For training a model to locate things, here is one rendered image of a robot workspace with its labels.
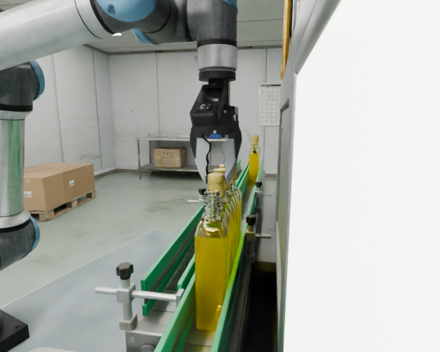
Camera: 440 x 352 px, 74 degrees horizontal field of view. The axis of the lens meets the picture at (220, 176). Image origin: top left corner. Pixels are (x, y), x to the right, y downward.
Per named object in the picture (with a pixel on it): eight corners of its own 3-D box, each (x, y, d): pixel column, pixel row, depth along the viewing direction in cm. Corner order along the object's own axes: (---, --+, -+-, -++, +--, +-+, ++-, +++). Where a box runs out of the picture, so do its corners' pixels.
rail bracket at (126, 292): (181, 339, 51) (179, 274, 49) (95, 327, 54) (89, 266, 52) (186, 327, 54) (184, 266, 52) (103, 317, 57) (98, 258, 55)
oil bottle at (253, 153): (258, 184, 176) (258, 137, 170) (248, 184, 177) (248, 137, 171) (258, 182, 181) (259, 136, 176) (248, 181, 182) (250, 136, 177)
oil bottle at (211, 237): (224, 333, 54) (225, 223, 49) (195, 330, 54) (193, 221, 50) (229, 313, 59) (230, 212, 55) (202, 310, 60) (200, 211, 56)
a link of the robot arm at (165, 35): (116, -15, 48) (179, -21, 46) (144, 7, 59) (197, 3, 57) (120, 36, 50) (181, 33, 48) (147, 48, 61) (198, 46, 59)
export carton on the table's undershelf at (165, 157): (153, 167, 624) (151, 148, 616) (162, 163, 666) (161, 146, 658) (179, 168, 608) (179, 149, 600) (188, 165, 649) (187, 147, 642)
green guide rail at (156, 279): (147, 317, 57) (144, 280, 56) (142, 316, 57) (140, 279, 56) (240, 169, 226) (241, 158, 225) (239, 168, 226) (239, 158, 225)
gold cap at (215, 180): (223, 198, 56) (223, 176, 55) (204, 197, 56) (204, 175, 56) (225, 193, 59) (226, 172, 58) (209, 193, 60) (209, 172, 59)
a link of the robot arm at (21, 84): (-48, 273, 70) (-62, 30, 56) (7, 244, 85) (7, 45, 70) (-4, 286, 69) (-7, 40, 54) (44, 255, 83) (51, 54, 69)
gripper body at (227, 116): (239, 135, 62) (239, 76, 60) (234, 137, 54) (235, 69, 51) (204, 135, 63) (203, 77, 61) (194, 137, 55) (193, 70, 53)
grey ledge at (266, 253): (283, 294, 81) (285, 257, 79) (251, 291, 83) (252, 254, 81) (277, 201, 173) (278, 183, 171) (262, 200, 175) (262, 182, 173)
